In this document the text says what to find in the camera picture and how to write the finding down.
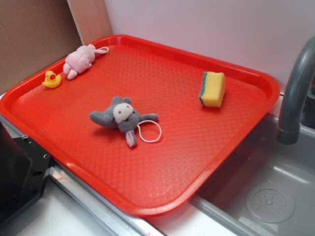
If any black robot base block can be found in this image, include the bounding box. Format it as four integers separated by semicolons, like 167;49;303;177
0;124;52;226

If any yellow sponge with green side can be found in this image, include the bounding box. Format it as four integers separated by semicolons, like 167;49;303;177
199;71;225;108

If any grey plush donkey toy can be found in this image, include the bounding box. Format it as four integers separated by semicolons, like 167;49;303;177
90;96;162;148

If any pink plush bunny toy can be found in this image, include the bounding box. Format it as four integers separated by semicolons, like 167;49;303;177
63;44;109;80

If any yellow rubber duck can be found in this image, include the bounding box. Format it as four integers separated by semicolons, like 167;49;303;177
42;71;62;88

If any grey plastic sink basin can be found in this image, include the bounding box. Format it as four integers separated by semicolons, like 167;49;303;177
191;115;315;236

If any brown cardboard panel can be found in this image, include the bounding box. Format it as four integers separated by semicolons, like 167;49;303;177
0;0;112;93

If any grey plastic faucet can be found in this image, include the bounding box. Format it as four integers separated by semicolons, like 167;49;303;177
277;37;315;145

